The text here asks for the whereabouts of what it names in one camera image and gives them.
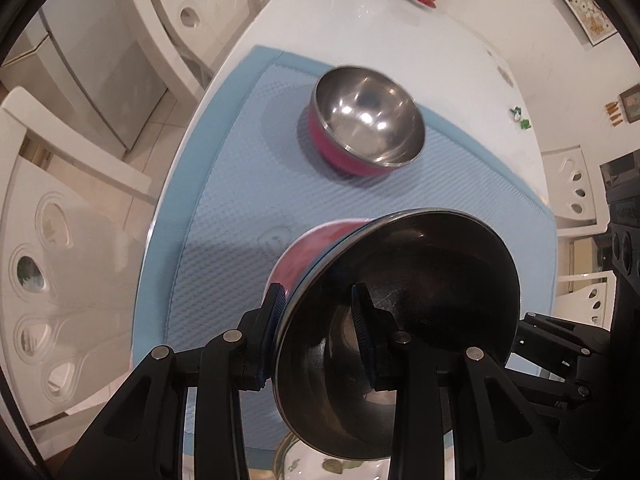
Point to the magenta steel bowl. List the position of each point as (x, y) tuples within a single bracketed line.
[(370, 115)]

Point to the small green table trinket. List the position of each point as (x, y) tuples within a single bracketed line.
[(520, 119)]

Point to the grey cabinet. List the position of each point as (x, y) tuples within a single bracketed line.
[(100, 75)]

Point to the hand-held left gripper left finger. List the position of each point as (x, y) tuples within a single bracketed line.
[(272, 330)]

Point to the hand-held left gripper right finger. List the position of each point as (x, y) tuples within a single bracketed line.
[(364, 340)]

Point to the white dining chair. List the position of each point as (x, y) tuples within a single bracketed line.
[(565, 175), (75, 270), (585, 285), (165, 5)]

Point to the gold rimmed glass plate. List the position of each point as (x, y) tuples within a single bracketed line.
[(280, 452)]

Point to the framed floral wall picture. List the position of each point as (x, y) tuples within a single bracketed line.
[(590, 15)]

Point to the light blue textured placemat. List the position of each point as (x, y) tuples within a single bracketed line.
[(225, 185)]

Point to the small dark framed picture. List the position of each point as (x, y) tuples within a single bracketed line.
[(631, 104)]

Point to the light pink steel bowl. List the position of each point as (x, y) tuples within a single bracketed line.
[(440, 270)]

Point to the small white floral plate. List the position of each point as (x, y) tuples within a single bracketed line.
[(340, 467)]

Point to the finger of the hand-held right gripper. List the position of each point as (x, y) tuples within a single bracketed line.
[(550, 385), (565, 332)]

